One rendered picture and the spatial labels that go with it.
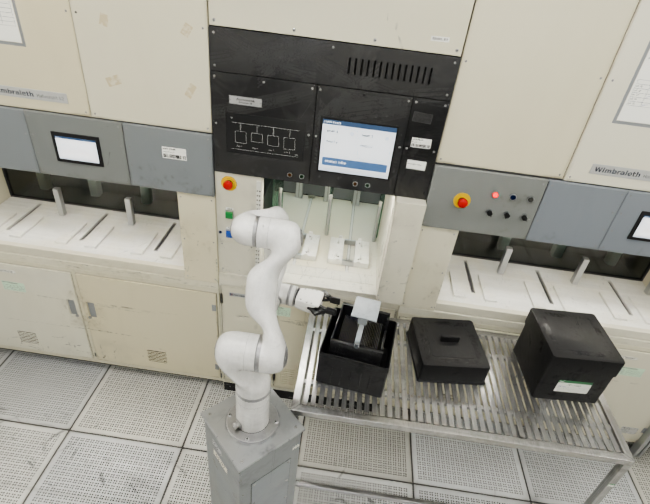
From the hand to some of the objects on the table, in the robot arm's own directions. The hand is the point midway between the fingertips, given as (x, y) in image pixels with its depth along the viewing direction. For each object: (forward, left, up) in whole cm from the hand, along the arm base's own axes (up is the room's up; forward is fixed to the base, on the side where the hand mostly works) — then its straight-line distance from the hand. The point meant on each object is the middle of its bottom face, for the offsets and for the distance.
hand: (334, 306), depth 182 cm
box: (+77, -64, -30) cm, 104 cm away
